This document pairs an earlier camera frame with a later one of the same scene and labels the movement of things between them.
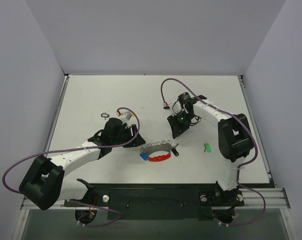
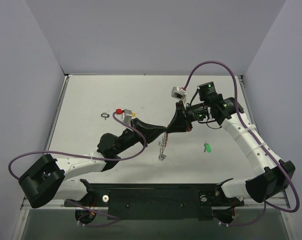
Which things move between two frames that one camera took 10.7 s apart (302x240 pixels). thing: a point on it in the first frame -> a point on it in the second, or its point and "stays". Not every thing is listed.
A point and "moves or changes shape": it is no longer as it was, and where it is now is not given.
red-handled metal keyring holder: [165, 145] moves or changes shape
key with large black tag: [104, 115] stays
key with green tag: [207, 146] stays
